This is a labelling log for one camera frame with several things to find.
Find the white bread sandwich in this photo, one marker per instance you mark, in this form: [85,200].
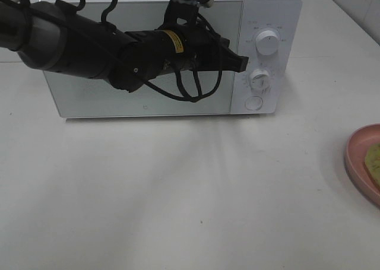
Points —
[372,161]

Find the white timer knob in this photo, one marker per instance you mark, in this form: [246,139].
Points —
[259,79]

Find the round white door button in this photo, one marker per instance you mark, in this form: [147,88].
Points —
[254,103]

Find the upper white power knob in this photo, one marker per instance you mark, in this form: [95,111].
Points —
[267,41]

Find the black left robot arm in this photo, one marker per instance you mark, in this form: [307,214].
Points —
[56,38]

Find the pink round plate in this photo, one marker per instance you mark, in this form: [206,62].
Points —
[354,158]

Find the white microwave oven body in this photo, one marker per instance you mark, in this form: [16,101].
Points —
[256,15]

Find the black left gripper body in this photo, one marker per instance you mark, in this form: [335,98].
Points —
[196,48]

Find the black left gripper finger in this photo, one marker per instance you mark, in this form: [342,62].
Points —
[228,62]

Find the white microwave door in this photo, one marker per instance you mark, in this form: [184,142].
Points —
[77,97]

